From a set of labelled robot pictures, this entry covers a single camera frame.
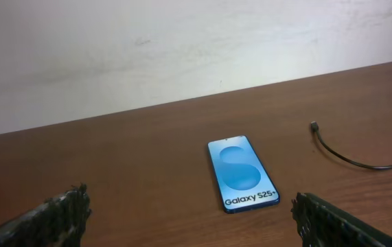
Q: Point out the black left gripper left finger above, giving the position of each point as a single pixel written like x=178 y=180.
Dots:
x=59 y=221

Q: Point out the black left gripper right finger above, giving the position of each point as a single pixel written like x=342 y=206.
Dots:
x=321 y=224

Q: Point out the blue Galaxy smartphone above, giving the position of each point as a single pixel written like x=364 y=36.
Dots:
x=243 y=182

